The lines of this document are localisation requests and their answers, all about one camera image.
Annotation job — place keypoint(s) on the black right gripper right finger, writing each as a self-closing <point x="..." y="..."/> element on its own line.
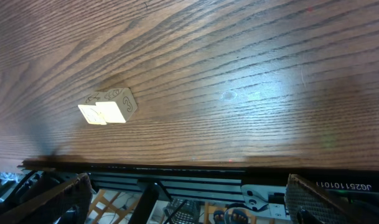
<point x="308" y="203"/>

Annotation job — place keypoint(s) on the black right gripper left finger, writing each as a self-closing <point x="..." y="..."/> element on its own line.
<point x="70" y="204"/>

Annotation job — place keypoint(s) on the wooden block with squiggle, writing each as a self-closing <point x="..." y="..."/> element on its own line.
<point x="89" y="109"/>

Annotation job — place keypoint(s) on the wooden block number three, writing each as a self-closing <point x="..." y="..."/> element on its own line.
<point x="117" y="105"/>

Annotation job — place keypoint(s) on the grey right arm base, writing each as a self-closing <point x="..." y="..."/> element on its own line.
<point x="266" y="200"/>

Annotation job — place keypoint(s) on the foot in blue sandal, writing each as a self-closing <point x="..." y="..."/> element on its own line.
<point x="219" y="217"/>

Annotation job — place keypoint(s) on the wooden chair frame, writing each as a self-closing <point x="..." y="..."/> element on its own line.
<point x="103" y="206"/>

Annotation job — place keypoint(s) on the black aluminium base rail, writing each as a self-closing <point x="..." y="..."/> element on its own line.
<point x="217" y="184"/>

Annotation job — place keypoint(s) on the black wire basket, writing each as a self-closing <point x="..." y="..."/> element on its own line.
<point x="180" y="211"/>

